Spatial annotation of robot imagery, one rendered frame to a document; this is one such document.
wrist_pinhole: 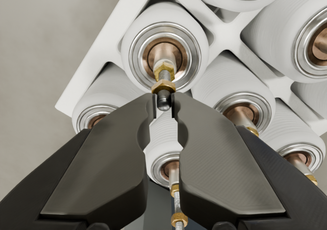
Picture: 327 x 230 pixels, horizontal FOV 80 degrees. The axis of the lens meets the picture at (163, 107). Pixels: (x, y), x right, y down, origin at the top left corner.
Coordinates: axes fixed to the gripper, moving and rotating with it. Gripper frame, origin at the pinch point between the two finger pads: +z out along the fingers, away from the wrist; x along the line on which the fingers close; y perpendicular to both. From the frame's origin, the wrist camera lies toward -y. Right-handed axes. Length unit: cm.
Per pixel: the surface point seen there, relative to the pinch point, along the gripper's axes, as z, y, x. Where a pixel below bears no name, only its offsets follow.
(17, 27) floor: 34.7, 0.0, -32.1
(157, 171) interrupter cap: 9.4, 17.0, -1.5
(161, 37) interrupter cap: 9.4, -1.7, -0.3
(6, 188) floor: 35, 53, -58
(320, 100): 12.9, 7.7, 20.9
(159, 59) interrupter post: 6.7, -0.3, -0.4
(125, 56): 9.8, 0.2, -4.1
